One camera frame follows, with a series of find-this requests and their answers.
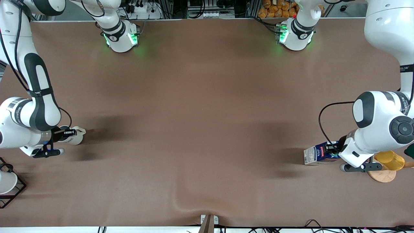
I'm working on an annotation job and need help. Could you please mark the silver metal mug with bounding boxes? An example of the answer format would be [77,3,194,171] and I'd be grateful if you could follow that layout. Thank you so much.
[63,126,87,146]

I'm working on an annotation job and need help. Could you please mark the blue milk carton green cap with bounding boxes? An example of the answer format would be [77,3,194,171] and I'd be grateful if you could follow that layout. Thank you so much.
[303,141,341,166]

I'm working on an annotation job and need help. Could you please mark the wooden cup stand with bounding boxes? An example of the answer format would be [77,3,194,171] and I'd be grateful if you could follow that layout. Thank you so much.
[367,161,414,183]

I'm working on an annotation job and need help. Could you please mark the yellow plastic cup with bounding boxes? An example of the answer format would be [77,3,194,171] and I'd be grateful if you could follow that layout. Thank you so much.
[374,150,405,171]

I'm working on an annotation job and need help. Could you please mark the white cup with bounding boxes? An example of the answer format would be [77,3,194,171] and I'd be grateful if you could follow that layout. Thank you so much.
[0,171,18,195]

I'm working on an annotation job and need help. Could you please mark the white power strip with plugs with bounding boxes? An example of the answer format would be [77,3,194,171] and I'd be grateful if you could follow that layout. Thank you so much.
[127,3,162,20]

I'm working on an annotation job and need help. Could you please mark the grey table clamp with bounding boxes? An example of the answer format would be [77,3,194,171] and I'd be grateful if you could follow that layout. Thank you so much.
[199,214,219,233]

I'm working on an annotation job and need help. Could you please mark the orange snack packets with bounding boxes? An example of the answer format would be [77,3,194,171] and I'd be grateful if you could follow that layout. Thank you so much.
[258,0,300,18]

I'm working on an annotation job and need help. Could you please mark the white empty power strip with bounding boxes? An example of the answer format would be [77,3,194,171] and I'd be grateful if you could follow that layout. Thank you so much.
[202,11,236,19]

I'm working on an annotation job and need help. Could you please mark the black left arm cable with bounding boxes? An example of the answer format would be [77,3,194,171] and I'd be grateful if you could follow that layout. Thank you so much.
[318,101,355,146]

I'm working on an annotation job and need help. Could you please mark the black wire rack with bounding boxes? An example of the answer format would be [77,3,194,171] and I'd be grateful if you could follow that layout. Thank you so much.
[0,157,27,209]

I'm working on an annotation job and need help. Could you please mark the black cable loop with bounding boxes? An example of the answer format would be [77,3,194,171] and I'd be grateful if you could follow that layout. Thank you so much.
[303,219,328,232]

